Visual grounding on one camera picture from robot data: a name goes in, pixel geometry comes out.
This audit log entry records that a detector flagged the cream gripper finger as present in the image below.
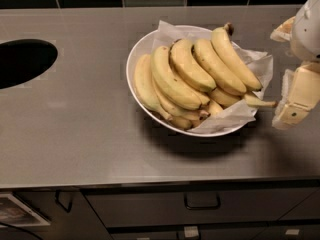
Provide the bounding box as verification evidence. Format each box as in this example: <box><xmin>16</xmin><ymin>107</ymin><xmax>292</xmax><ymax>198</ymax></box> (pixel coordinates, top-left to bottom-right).
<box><xmin>270</xmin><ymin>17</ymin><xmax>295</xmax><ymax>42</ymax></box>
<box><xmin>272</xmin><ymin>62</ymin><xmax>320</xmax><ymax>130</ymax></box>

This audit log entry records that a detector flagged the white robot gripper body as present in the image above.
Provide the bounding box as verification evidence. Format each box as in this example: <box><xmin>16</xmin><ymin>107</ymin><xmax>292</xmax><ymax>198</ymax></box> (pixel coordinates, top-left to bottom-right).
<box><xmin>290</xmin><ymin>0</ymin><xmax>320</xmax><ymax>62</ymax></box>

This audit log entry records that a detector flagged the small banana with stem right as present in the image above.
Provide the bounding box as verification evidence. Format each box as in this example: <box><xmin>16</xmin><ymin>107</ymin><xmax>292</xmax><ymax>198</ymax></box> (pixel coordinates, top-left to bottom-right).
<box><xmin>243</xmin><ymin>93</ymin><xmax>277</xmax><ymax>108</ymax></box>

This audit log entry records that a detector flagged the rightmost top yellow banana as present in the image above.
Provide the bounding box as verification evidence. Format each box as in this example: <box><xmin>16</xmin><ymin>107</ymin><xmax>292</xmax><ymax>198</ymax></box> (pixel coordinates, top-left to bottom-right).
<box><xmin>211</xmin><ymin>23</ymin><xmax>262</xmax><ymax>91</ymax></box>

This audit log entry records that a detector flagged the short yellow banana middle right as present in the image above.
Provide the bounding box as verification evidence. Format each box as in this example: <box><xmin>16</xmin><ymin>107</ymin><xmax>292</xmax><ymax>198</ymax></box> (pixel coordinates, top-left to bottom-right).
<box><xmin>209</xmin><ymin>87</ymin><xmax>241</xmax><ymax>107</ymax></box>

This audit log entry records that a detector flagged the small yellow banana centre bottom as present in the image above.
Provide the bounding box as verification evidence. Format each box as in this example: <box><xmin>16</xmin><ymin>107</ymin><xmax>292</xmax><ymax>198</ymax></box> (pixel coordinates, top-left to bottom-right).
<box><xmin>207</xmin><ymin>100</ymin><xmax>223</xmax><ymax>116</ymax></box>

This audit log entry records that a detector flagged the small yellow banana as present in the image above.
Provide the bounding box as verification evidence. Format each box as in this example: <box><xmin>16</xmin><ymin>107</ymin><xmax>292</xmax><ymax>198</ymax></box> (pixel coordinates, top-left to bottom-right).
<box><xmin>207</xmin><ymin>100</ymin><xmax>223</xmax><ymax>116</ymax></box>
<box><xmin>170</xmin><ymin>116</ymin><xmax>192</xmax><ymax>130</ymax></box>

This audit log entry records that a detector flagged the lower yellow banana under stack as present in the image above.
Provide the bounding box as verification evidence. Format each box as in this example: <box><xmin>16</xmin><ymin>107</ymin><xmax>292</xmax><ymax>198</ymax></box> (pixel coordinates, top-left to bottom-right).
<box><xmin>152</xmin><ymin>81</ymin><xmax>210</xmax><ymax>120</ymax></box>

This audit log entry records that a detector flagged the white ceramic bowl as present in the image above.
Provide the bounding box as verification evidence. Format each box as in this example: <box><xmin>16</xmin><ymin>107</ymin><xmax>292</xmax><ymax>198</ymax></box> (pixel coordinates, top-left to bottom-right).
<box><xmin>126</xmin><ymin>23</ymin><xmax>257</xmax><ymax>137</ymax></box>

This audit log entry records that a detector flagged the leftmost yellow banana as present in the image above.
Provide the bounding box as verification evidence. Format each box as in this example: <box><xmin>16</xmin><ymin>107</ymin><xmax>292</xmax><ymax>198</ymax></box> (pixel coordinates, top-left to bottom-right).
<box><xmin>134</xmin><ymin>54</ymin><xmax>172</xmax><ymax>121</ymax></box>

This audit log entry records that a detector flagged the white paper liner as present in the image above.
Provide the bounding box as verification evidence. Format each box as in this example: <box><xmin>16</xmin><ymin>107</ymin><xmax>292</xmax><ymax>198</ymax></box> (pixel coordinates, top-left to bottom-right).
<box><xmin>152</xmin><ymin>21</ymin><xmax>273</xmax><ymax>137</ymax></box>

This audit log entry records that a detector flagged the white label lower right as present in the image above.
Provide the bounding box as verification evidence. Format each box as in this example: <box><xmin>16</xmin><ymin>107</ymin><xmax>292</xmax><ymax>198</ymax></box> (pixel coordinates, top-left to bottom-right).
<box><xmin>285</xmin><ymin>229</ymin><xmax>300</xmax><ymax>236</ymax></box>

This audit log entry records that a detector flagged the white label lower drawer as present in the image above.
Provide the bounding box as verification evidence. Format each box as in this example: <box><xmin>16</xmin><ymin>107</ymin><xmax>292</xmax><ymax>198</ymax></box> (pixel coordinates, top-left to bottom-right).
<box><xmin>184</xmin><ymin>226</ymin><xmax>200</xmax><ymax>239</ymax></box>

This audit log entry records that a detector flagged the grey drawer front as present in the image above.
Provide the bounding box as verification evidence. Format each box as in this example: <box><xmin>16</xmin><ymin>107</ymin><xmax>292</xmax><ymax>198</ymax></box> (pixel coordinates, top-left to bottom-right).
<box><xmin>87</xmin><ymin>188</ymin><xmax>314</xmax><ymax>228</ymax></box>

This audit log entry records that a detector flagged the grey cabinet door left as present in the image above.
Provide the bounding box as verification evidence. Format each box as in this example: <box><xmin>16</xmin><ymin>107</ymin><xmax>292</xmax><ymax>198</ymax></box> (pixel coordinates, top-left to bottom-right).
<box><xmin>16</xmin><ymin>191</ymin><xmax>112</xmax><ymax>240</ymax></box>

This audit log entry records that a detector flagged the black round sink hole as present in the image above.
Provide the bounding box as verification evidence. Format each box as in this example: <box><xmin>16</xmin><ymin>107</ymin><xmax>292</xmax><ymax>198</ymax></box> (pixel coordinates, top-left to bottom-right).
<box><xmin>0</xmin><ymin>39</ymin><xmax>58</xmax><ymax>89</ymax></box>

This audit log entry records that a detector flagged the black drawer handle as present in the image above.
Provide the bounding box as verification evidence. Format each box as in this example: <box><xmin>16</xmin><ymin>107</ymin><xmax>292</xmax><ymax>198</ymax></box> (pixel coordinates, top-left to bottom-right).
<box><xmin>183</xmin><ymin>193</ymin><xmax>221</xmax><ymax>211</ymax></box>

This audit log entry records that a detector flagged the black cabinet door handle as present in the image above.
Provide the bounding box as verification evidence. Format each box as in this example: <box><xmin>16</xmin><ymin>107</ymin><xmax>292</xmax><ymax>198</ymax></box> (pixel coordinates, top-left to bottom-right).
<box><xmin>54</xmin><ymin>190</ymin><xmax>73</xmax><ymax>213</ymax></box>

